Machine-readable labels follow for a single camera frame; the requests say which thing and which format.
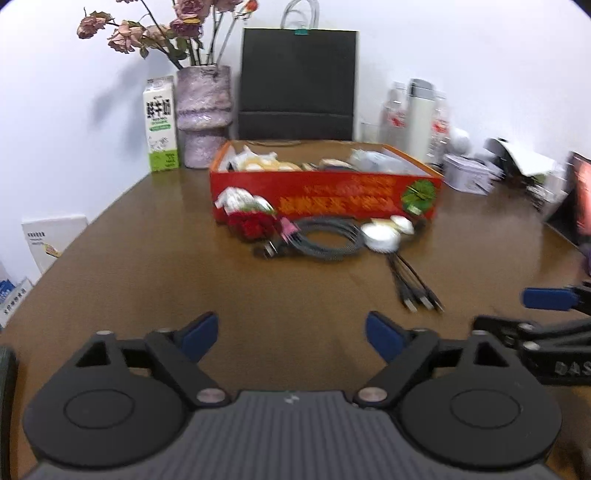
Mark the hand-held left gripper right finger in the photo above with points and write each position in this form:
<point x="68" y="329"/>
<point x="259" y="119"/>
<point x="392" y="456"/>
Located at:
<point x="385" y="337"/>

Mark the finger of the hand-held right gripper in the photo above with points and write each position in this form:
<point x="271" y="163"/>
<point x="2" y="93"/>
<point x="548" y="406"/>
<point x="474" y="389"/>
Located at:
<point x="508" y="330"/>
<point x="547" y="299"/>

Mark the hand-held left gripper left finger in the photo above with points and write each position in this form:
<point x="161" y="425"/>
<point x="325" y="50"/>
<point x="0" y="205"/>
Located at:
<point x="201" y="337"/>

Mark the red cardboard box pumpkin print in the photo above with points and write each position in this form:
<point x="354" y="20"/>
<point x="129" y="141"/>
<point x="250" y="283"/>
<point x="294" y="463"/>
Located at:
<point x="341" y="194"/>

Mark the clear plastic bag bundle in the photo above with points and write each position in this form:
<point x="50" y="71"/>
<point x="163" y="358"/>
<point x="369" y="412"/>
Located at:
<point x="369" y="159"/>

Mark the wooden desktop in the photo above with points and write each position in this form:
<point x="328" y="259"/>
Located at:
<point x="184" y="277"/>

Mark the white round disc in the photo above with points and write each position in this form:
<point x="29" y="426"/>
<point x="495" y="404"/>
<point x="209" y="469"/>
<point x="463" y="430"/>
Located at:
<point x="379" y="236"/>

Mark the black desk device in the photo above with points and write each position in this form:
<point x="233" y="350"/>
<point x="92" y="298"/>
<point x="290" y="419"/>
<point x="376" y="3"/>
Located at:
<point x="545" y="189"/>

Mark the red snack packet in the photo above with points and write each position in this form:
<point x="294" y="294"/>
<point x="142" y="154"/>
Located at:
<point x="249" y="224"/>

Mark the small pink object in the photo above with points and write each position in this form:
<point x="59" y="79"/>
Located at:
<point x="287" y="228"/>

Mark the white paper sheet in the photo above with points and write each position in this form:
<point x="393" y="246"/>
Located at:
<point x="526" y="159"/>

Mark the white book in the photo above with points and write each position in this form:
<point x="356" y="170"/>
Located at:
<point x="51" y="240"/>

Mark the white round speaker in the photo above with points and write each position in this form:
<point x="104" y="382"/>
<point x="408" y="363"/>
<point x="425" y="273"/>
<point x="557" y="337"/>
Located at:
<point x="460" y="141"/>

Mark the blue white packets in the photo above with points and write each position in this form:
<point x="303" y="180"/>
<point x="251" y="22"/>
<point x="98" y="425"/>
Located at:
<point x="14" y="300"/>

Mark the clear water bottle red label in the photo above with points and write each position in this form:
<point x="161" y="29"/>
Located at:
<point x="393" y="115"/>
<point x="441" y="129"/>

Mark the clear glass cup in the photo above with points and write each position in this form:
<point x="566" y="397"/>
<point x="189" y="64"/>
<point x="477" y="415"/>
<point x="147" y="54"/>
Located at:
<point x="371" y="134"/>

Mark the dark green object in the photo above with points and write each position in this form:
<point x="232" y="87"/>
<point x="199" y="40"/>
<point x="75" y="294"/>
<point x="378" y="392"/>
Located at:
<point x="5" y="415"/>

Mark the white thermos grey lid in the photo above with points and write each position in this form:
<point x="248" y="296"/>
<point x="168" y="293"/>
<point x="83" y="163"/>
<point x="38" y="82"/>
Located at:
<point x="420" y="124"/>

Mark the white green milk carton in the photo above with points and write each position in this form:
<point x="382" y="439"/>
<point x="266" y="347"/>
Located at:
<point x="159" y="124"/>

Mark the purple textured vase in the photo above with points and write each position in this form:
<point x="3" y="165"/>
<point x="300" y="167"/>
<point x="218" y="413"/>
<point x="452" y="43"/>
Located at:
<point x="203" y="110"/>

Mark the black paper bag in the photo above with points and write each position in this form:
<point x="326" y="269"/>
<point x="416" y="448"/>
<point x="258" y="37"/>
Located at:
<point x="298" y="78"/>

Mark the dried pink flowers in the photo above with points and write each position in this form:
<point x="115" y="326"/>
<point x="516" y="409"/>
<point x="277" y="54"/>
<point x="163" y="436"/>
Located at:
<point x="184" y="14"/>

